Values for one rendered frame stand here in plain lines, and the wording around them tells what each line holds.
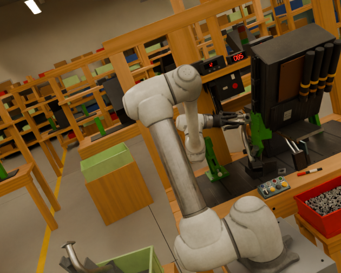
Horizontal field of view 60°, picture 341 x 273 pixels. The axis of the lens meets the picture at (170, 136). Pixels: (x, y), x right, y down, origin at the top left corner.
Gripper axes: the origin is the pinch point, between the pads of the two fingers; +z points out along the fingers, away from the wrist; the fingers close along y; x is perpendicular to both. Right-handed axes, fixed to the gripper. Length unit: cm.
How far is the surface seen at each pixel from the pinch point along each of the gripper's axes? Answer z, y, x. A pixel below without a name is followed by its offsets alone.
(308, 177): 23.7, -41.7, -6.3
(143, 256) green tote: -66, -67, 13
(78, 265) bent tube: -95, -69, -3
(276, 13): 282, 398, 233
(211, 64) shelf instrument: -15.7, 34.2, -10.4
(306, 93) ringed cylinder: 19.3, -6.8, -33.6
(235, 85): 0.1, 23.4, -3.6
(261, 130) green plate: 4.9, -11.8, -7.0
